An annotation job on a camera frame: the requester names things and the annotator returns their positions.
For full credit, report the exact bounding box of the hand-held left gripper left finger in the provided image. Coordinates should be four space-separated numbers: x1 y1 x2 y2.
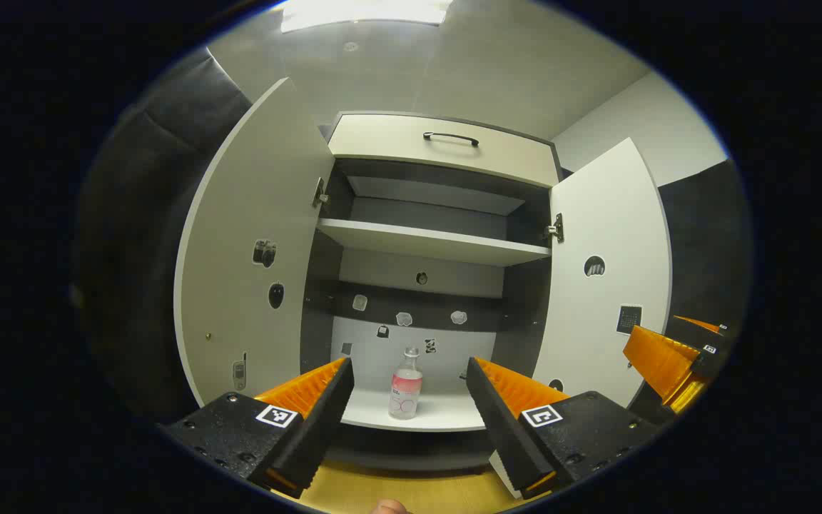
158 356 356 500

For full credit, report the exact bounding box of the white cabinet door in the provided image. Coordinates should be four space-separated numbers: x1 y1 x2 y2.
532 137 672 409
173 77 337 409

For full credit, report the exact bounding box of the clear bottle with pink label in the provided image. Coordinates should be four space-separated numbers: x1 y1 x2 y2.
388 346 424 420

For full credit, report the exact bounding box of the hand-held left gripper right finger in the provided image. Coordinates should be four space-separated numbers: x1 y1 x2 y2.
465 356 661 500

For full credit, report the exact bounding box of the black drawer handle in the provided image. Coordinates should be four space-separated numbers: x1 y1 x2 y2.
422 131 480 148

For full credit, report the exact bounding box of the ceiling light panel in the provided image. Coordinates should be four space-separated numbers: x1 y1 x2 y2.
281 0 455 33

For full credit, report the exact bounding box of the white cabinet drawer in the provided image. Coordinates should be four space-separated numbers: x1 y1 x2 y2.
327 114 562 188

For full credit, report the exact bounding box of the white cabinet shelf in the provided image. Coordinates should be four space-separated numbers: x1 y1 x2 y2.
317 218 551 267
340 385 497 433

